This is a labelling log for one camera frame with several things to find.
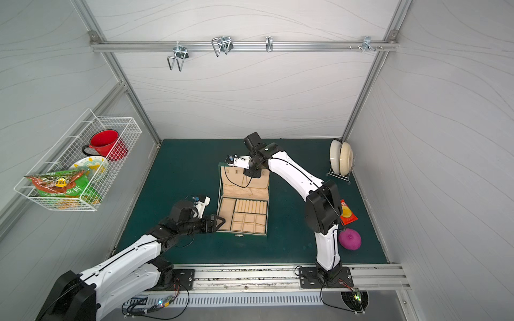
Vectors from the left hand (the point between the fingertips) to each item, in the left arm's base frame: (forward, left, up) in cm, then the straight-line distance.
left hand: (220, 222), depth 81 cm
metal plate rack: (+26, -58, -3) cm, 63 cm away
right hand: (+23, -11, +10) cm, 27 cm away
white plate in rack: (+35, -53, +10) cm, 64 cm away
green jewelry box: (+11, -8, -2) cm, 14 cm away
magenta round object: (-6, -52, 0) cm, 52 cm away
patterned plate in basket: (+8, +40, +26) cm, 49 cm away
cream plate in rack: (+29, -56, +8) cm, 64 cm away
